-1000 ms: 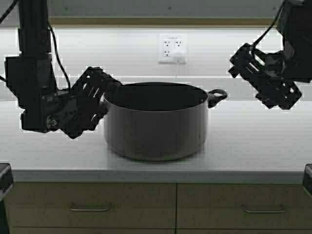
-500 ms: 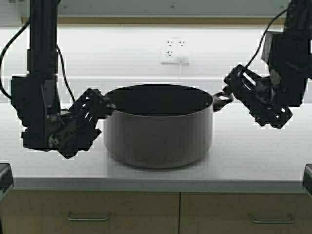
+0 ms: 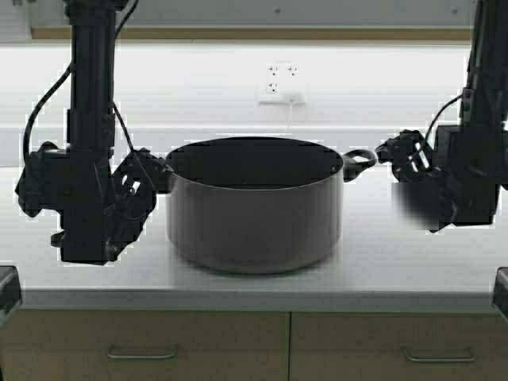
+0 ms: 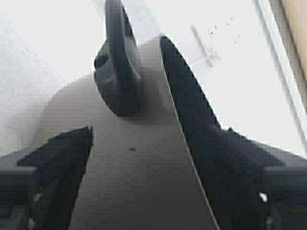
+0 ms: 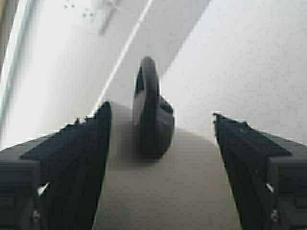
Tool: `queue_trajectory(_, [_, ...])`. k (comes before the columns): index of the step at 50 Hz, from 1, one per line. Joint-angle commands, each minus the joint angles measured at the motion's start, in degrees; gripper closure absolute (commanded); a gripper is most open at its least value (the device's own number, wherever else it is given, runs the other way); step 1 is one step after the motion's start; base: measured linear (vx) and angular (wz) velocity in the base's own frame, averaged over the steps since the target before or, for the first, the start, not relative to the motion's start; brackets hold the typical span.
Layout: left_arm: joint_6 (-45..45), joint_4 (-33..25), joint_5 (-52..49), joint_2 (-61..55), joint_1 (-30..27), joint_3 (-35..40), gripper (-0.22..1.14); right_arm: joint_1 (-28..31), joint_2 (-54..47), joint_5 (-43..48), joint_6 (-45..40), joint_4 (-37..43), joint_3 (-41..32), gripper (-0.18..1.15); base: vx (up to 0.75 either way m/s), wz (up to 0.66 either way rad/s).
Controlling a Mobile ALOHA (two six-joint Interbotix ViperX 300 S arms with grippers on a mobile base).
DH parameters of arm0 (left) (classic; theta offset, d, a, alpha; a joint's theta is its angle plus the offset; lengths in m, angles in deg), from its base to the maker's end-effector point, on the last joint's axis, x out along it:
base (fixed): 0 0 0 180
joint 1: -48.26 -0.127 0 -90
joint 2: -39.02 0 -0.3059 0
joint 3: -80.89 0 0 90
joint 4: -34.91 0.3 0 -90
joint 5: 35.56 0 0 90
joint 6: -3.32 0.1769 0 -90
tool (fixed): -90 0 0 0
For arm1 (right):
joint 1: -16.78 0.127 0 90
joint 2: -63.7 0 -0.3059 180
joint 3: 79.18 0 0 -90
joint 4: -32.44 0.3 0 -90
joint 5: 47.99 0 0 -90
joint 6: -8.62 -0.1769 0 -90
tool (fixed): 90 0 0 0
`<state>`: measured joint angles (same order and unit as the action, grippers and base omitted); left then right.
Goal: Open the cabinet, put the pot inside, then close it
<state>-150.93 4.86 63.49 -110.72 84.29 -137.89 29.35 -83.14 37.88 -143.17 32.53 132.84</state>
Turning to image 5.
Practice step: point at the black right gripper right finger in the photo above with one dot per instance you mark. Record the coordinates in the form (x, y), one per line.
(267, 174)

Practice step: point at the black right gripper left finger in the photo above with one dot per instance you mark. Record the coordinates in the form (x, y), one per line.
(54, 182)

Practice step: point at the grey pot with black handles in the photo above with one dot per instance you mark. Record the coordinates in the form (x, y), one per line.
(159, 176)

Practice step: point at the white wall outlet plate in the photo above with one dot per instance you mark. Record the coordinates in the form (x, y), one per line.
(89, 14)

